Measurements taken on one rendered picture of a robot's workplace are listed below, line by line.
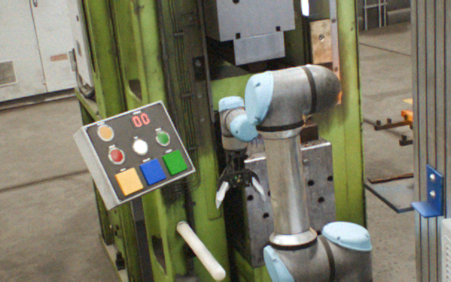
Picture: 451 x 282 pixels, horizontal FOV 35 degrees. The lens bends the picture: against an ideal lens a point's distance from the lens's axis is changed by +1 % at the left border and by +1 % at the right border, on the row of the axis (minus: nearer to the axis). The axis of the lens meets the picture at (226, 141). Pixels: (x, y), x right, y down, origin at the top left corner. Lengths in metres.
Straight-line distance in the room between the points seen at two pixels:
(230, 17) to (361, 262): 1.16
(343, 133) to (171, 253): 0.87
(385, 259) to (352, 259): 2.09
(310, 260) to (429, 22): 0.63
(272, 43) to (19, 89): 5.38
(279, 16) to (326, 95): 1.05
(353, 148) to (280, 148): 1.48
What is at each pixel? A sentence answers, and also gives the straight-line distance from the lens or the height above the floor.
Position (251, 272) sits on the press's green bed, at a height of 0.44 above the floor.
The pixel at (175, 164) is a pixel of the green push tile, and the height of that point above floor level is 1.00.
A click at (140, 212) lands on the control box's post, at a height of 0.83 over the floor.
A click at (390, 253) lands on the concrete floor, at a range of 3.95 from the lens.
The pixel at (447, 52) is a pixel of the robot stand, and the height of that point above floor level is 1.54.
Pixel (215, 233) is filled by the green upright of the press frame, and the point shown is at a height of 0.56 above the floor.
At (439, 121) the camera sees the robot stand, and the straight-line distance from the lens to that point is 1.50.
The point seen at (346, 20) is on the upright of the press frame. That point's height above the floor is 1.34.
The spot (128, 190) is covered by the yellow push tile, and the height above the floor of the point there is 0.99.
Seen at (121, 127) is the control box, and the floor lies 1.16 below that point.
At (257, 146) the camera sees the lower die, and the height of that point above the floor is 0.94.
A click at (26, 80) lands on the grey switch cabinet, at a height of 0.27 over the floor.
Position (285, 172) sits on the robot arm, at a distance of 1.69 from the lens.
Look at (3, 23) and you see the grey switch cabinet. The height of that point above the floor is 0.88.
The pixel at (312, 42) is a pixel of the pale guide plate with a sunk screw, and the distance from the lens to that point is 2.91.
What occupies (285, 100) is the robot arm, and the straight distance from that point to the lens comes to 1.64.
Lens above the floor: 1.85
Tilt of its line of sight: 19 degrees down
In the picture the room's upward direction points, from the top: 6 degrees counter-clockwise
